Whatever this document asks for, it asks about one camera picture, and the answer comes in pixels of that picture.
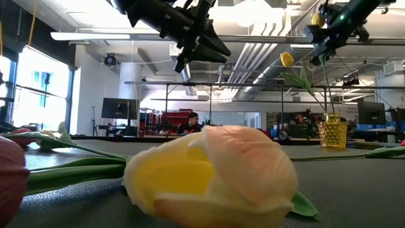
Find black table mat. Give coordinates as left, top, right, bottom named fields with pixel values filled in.
left=0, top=139, right=405, bottom=228

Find silver ventilation ducts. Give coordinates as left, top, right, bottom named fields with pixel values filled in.
left=218, top=12, right=317, bottom=102

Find black metal rack frame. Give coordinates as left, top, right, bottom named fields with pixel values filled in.
left=124, top=80, right=405, bottom=140

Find black monitor on stand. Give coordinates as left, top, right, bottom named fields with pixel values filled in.
left=101, top=97, right=139, bottom=127

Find white artificial tulip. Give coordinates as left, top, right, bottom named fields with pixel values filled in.
left=34, top=121, right=130, bottom=159

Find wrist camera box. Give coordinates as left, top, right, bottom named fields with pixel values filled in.
left=172, top=41, right=194, bottom=74
left=303, top=24, right=327, bottom=44

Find person beside workbench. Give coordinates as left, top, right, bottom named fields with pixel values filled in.
left=289, top=109, right=317, bottom=139

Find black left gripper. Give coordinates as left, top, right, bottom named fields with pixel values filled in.
left=158, top=0, right=232, bottom=63

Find black silhouetted equipment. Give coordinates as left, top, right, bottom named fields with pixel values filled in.
left=0, top=94, right=16, bottom=132

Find yellow artificial tulip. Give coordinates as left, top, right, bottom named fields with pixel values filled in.
left=311, top=11, right=336, bottom=115
left=280, top=51, right=330, bottom=117

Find dark maroon artificial tulip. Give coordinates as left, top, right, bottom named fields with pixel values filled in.
left=0, top=136, right=127, bottom=228

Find long ceiling light bar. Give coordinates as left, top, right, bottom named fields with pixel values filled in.
left=50, top=31, right=131, bottom=41

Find black monitor with grey back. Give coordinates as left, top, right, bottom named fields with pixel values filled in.
left=357, top=101, right=386, bottom=125

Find white wall air unit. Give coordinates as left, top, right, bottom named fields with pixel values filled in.
left=382, top=60, right=405, bottom=76

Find person seated at desk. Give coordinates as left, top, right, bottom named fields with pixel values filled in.
left=176, top=111, right=203, bottom=136

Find black camera on pole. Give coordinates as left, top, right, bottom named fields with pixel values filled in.
left=42, top=72, right=51, bottom=108

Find red artificial tulip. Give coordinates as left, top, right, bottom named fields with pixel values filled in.
left=9, top=127, right=127, bottom=159

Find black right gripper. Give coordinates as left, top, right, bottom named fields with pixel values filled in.
left=309, top=1, right=370, bottom=67

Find black ceiling camera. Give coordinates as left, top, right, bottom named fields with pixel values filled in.
left=103, top=53, right=118, bottom=67

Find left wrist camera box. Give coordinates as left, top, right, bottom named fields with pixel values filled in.
left=172, top=41, right=194, bottom=74

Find yellow textured glass vase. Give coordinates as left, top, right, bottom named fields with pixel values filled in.
left=318, top=113, right=348, bottom=149

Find cream peach artificial tulip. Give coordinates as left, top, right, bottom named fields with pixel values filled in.
left=122, top=125, right=320, bottom=228

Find orange hanging strap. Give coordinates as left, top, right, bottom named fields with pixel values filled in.
left=27, top=0, right=39, bottom=48

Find black aluminium table frame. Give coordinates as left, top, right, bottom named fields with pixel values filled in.
left=69, top=134, right=405, bottom=148

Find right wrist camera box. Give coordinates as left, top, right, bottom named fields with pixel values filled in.
left=303, top=24, right=327, bottom=44

